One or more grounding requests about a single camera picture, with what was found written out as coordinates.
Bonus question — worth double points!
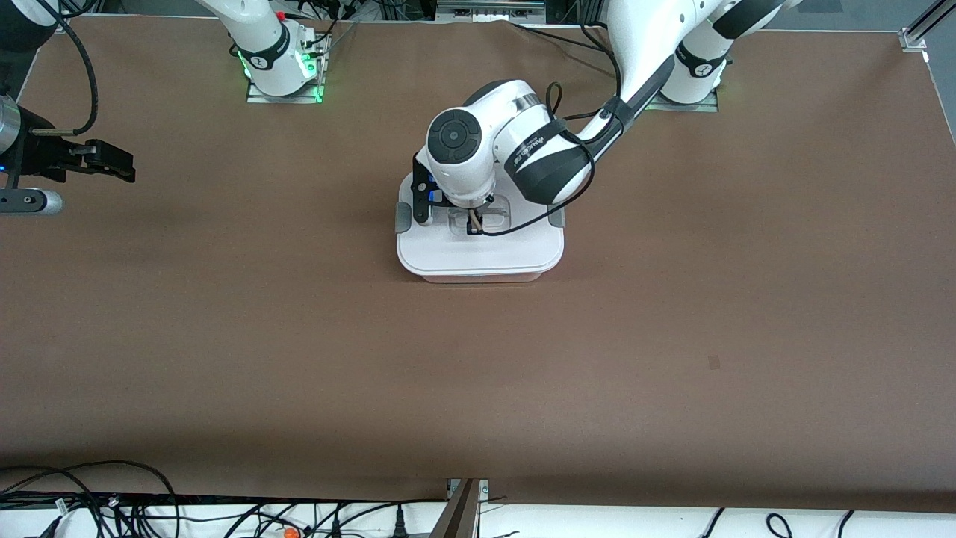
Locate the white box lid grey latches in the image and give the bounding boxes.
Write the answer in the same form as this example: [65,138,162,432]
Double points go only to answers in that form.
[394,173,565,283]

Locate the translucent pink plastic box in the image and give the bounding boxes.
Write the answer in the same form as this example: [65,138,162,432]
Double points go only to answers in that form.
[418,269,544,285]

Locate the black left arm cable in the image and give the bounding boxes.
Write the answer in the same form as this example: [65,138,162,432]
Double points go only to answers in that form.
[478,0,624,237]

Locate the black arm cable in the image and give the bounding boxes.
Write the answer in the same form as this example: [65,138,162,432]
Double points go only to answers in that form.
[52,15,99,137]
[478,0,624,237]

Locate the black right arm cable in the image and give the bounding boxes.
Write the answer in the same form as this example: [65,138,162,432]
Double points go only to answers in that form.
[52,15,99,137]

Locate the thin black table cable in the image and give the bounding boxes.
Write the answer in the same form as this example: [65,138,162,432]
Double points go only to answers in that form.
[512,21,607,55]

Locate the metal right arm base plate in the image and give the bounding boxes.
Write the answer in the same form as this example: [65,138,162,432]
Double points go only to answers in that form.
[246,34,329,104]

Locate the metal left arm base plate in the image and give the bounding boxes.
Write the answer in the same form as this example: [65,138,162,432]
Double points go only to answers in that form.
[646,88,721,113]

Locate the aluminium profile post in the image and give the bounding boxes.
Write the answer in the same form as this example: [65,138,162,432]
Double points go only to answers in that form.
[429,478,490,538]

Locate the black cable with plug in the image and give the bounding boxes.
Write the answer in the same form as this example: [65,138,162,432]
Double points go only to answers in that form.
[329,501,449,538]

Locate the looping black floor cable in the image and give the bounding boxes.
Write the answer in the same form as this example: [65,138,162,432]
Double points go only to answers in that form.
[0,460,181,538]

